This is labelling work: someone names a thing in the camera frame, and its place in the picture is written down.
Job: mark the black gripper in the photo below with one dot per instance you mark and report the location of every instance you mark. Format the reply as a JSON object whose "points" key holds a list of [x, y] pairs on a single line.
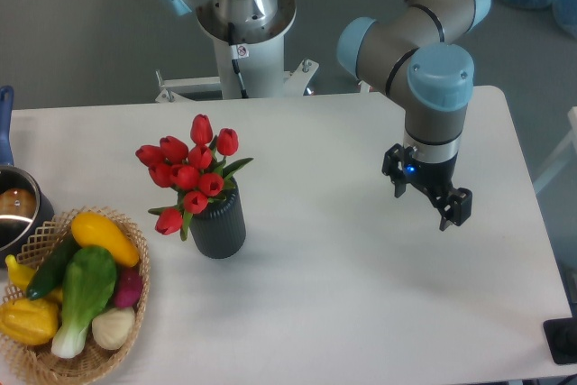
{"points": [[432, 179]]}

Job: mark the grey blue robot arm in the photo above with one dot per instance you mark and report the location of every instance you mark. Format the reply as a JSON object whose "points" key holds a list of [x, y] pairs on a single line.
{"points": [[413, 61]]}

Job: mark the dark grey ribbed vase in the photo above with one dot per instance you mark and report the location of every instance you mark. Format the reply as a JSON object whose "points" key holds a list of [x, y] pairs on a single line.
{"points": [[219, 231]]}

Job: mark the black device at edge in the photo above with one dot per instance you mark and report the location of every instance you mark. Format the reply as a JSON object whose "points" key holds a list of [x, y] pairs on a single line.
{"points": [[560, 335]]}

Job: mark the red tulip bouquet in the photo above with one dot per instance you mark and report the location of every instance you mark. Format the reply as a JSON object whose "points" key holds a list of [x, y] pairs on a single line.
{"points": [[200, 174]]}

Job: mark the magenta radish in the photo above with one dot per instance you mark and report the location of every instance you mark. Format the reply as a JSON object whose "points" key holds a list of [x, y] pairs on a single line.
{"points": [[128, 289]]}

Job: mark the yellow squash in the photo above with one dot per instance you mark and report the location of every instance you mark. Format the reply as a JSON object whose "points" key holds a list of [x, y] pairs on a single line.
{"points": [[92, 229]]}

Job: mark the white garlic bulb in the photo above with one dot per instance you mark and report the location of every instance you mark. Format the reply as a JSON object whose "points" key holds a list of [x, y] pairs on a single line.
{"points": [[112, 328]]}

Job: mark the green bok choy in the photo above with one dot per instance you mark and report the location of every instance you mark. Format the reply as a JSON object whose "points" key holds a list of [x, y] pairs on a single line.
{"points": [[88, 284]]}

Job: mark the dark green cucumber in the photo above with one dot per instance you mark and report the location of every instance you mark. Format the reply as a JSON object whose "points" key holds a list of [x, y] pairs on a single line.
{"points": [[51, 272]]}

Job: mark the dark blue saucepan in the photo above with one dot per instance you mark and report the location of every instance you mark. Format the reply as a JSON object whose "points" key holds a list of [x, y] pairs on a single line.
{"points": [[15, 231]]}

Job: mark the brown food in saucepan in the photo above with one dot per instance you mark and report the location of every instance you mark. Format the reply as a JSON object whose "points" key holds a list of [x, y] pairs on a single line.
{"points": [[18, 202]]}

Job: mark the small yellow gourd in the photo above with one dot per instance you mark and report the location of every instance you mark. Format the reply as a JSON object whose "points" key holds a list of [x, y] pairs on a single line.
{"points": [[24, 278]]}

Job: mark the yellow orange pumpkin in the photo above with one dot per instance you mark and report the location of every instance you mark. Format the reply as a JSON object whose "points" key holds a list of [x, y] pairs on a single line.
{"points": [[30, 322]]}

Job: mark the woven wicker basket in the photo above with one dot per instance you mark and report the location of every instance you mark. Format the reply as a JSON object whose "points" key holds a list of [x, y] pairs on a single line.
{"points": [[36, 364]]}

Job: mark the white frame at right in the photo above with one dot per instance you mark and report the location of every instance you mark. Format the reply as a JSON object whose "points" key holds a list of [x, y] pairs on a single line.
{"points": [[559, 156]]}

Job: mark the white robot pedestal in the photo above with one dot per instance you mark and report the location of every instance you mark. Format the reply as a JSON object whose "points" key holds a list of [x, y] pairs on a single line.
{"points": [[248, 38]]}

